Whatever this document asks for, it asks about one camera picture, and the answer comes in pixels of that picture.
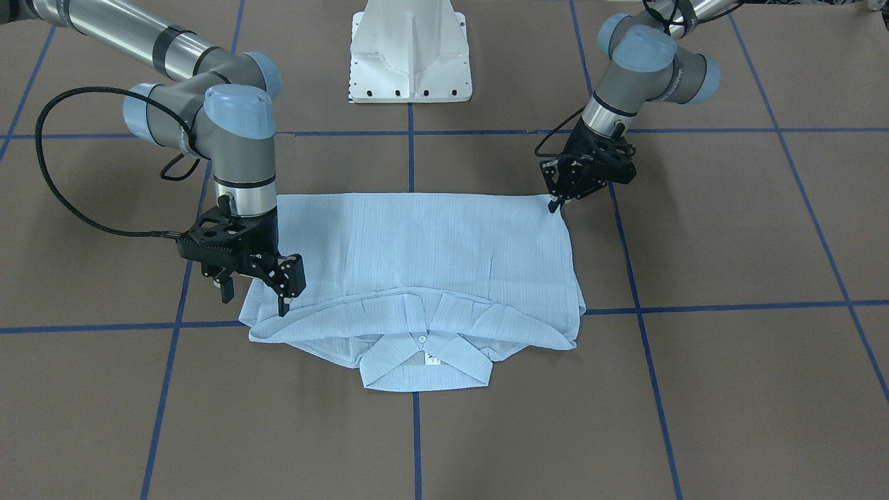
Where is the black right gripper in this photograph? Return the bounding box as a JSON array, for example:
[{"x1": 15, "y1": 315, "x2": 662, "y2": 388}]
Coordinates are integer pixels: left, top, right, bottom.
[{"x1": 175, "y1": 208, "x2": 307, "y2": 317}]

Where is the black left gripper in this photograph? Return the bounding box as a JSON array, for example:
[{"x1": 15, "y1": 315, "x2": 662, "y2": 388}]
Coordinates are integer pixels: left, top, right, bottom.
[{"x1": 542, "y1": 124, "x2": 636, "y2": 213}]

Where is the light blue striped shirt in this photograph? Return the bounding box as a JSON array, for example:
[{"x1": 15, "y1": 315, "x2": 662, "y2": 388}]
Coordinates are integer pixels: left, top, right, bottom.
[{"x1": 239, "y1": 193, "x2": 587, "y2": 392}]

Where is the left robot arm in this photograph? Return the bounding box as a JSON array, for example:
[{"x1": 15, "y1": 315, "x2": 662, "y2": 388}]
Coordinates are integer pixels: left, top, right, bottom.
[{"x1": 535, "y1": 1, "x2": 742, "y2": 213}]

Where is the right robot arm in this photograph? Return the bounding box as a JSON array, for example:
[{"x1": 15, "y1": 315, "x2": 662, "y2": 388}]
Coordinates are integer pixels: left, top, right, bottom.
[{"x1": 2, "y1": 1, "x2": 306, "y2": 316}]

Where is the brown paper table mat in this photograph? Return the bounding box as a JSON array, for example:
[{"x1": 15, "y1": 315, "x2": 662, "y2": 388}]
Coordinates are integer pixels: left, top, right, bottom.
[{"x1": 0, "y1": 0, "x2": 889, "y2": 500}]

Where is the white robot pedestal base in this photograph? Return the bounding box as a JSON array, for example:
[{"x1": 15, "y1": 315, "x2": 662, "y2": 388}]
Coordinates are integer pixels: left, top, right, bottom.
[{"x1": 349, "y1": 1, "x2": 473, "y2": 103}]

